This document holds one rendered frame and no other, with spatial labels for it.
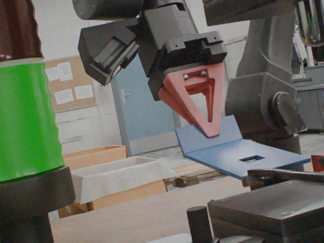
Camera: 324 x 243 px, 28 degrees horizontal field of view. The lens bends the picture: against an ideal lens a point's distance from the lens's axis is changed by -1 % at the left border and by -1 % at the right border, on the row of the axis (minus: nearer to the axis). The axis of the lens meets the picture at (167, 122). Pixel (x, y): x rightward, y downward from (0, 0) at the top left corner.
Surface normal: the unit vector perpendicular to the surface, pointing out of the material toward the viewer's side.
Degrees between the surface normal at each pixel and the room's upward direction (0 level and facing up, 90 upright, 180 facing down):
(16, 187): 90
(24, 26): 104
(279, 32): 88
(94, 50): 67
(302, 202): 0
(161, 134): 90
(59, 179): 90
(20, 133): 76
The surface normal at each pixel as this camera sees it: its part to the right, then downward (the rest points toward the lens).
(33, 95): 0.73, -0.36
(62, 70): 0.30, 0.00
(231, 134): 0.22, -0.40
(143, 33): -0.92, 0.23
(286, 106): 0.62, -0.07
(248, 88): -0.76, -0.31
